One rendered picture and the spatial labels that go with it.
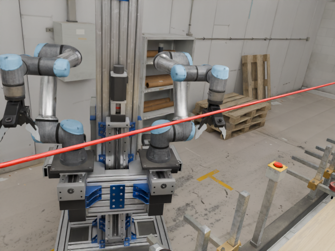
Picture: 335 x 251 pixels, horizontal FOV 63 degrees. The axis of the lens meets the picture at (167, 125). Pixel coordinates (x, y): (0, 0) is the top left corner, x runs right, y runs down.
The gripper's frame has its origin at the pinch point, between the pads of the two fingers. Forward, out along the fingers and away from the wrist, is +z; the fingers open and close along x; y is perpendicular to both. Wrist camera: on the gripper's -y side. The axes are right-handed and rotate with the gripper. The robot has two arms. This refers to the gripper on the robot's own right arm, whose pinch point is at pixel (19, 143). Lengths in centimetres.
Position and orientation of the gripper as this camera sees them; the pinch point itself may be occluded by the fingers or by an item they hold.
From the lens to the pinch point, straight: 128.6
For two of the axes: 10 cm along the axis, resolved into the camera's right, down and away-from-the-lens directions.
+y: -2.1, -4.0, 8.9
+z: -0.9, 9.2, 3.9
